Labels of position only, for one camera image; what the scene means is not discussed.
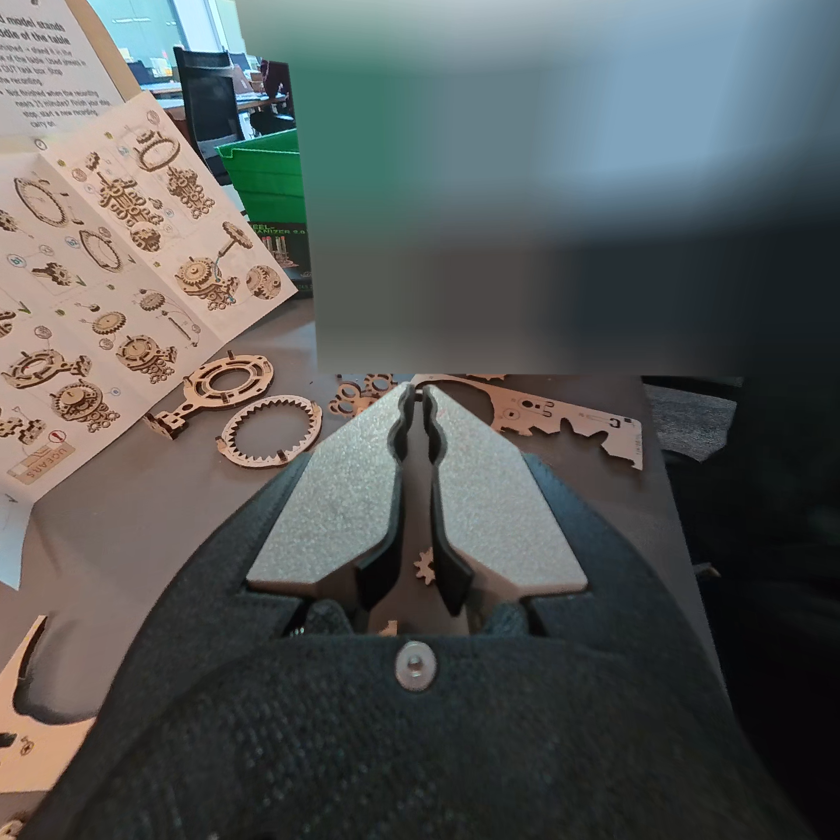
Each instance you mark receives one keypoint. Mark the folded assembly instruction sheet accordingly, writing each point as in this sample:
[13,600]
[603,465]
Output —
[118,275]

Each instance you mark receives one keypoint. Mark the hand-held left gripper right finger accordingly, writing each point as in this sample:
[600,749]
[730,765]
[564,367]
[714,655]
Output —
[505,512]

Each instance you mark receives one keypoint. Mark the wooden oval frame with bracket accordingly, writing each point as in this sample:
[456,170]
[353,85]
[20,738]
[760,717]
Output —
[197,394]

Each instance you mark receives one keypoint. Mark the wooden offcut sheet with curves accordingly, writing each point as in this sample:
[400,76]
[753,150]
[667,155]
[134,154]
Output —
[39,741]

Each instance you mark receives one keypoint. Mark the wooden offcut sheet with slots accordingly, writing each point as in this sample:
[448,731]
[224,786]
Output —
[564,417]

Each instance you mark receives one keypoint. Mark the white printed note paper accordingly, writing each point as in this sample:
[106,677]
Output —
[46,65]

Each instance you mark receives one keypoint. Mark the green plastic bin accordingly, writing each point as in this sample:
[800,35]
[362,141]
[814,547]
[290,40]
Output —
[269,170]

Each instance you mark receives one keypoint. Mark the black office chair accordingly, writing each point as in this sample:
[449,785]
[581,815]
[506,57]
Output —
[207,98]

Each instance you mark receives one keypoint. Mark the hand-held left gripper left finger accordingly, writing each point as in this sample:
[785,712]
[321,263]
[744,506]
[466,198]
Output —
[328,499]

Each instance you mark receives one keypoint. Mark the small wooden gear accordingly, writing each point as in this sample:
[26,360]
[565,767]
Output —
[425,565]

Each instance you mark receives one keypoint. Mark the dark model kit box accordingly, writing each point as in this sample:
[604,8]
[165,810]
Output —
[275,249]

